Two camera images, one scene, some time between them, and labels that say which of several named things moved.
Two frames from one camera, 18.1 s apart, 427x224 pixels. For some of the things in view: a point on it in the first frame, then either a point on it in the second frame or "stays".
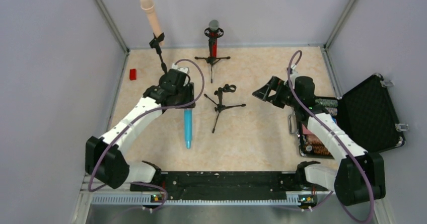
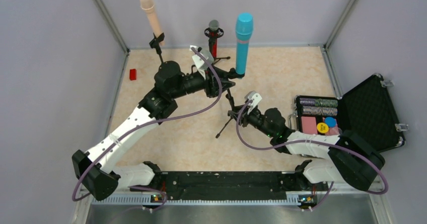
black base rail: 222,185 stays
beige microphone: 147,4 stays
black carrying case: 365,115 stays
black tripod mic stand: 227,88 -> 232,74
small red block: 133,74 stays
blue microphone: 188,119 -> 244,29
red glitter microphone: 214,25 stays
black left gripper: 188,95 -> 219,83
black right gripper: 278,92 -> 242,115
